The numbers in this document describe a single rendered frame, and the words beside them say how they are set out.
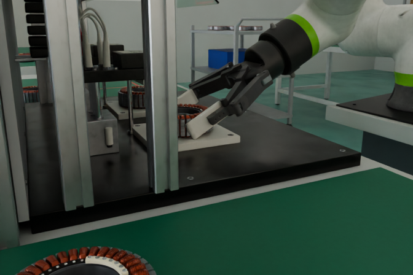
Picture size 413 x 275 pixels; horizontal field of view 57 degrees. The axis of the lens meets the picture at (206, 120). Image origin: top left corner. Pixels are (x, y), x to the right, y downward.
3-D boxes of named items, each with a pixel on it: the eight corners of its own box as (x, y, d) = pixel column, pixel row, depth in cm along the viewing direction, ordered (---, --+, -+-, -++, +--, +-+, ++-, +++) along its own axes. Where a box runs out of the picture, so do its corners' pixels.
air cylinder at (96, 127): (109, 139, 66) (107, 108, 64) (119, 152, 59) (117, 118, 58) (78, 143, 63) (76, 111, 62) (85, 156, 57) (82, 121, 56)
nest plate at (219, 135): (203, 122, 77) (203, 116, 77) (240, 142, 64) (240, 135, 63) (129, 131, 71) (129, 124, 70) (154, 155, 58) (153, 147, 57)
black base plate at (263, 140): (195, 96, 115) (195, 89, 115) (360, 166, 59) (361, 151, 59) (25, 111, 96) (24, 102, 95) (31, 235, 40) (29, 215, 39)
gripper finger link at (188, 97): (192, 88, 72) (190, 88, 73) (161, 109, 70) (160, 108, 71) (199, 101, 73) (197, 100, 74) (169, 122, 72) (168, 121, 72)
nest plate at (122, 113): (163, 100, 98) (163, 96, 98) (185, 113, 85) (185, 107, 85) (104, 106, 92) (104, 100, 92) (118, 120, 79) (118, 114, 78)
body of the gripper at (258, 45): (292, 76, 69) (254, 104, 67) (266, 70, 76) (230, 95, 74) (278, 40, 66) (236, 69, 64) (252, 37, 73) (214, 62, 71)
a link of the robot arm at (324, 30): (357, 38, 79) (320, 5, 82) (382, -4, 67) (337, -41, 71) (308, 74, 76) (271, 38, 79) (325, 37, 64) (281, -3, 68)
